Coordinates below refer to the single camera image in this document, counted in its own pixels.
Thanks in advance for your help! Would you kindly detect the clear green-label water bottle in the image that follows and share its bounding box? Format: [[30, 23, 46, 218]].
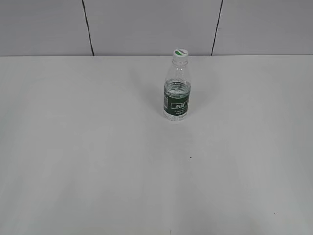
[[163, 59, 191, 121]]

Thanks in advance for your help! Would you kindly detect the white green-logo bottle cap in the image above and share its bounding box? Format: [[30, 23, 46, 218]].
[[173, 48, 189, 63]]

